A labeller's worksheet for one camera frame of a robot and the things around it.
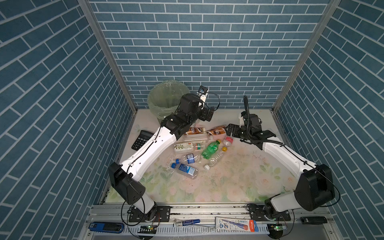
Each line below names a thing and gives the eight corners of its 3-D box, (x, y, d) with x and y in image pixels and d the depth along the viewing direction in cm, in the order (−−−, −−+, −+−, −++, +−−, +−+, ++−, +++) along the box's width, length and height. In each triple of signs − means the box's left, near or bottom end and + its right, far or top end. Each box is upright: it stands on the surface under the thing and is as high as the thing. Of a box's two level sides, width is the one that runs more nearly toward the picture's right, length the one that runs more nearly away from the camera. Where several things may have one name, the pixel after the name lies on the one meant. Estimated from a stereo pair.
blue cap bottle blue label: (171, 170, 90) (170, 167, 86) (174, 163, 92) (173, 160, 89) (195, 180, 86) (195, 177, 82) (198, 172, 89) (198, 169, 85)
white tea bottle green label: (175, 154, 96) (174, 150, 92) (174, 147, 99) (173, 143, 95) (205, 150, 99) (206, 146, 95) (204, 143, 102) (204, 139, 98)
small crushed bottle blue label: (185, 163, 91) (184, 160, 88) (185, 156, 95) (185, 153, 92) (201, 163, 91) (201, 160, 88) (201, 156, 95) (201, 153, 92)
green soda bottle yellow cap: (201, 155, 95) (201, 152, 92) (215, 139, 103) (215, 136, 101) (208, 161, 93) (209, 158, 90) (222, 144, 101) (223, 141, 98)
